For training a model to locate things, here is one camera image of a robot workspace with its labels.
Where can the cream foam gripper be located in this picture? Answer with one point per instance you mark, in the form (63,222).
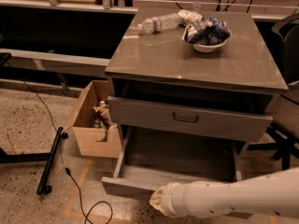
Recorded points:
(170,199)

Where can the grey drawer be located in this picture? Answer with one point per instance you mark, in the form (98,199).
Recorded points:
(191,120)
(150,159)

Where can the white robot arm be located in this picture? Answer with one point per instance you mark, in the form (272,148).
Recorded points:
(275,194)

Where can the grey top drawer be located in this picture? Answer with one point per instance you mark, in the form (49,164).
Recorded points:
(191,120)

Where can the grey drawer cabinet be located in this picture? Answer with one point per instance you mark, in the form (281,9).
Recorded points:
(240,76)

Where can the cardboard box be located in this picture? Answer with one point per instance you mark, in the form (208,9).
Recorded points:
(92,140)

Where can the crumpled brown snack bag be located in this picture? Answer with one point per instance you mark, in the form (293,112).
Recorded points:
(102,120)

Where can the metal can in box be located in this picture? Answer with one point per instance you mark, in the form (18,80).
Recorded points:
(102,102)

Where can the black metal bar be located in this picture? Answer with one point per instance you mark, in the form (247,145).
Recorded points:
(43,187)

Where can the black table leg base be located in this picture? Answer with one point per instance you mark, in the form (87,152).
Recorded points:
(10,158)

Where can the white bowl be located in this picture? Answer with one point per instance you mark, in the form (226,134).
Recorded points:
(207,48)

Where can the clear plastic water bottle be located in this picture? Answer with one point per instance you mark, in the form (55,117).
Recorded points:
(159,23)

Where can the blue chip bag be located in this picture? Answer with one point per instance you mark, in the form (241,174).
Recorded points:
(207,31)

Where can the crumpled white green packet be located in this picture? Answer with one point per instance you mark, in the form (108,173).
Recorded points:
(186,16)

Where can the grey metal rail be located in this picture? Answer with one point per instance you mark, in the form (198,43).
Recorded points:
(59,63)

